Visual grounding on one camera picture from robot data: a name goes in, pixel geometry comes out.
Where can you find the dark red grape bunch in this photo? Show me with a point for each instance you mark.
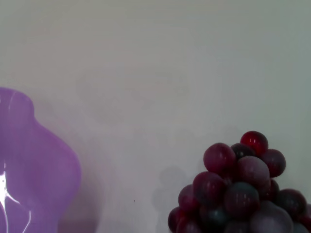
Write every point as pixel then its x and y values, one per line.
pixel 243 194

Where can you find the purple wavy plastic bowl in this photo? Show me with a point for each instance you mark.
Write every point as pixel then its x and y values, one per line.
pixel 36 157

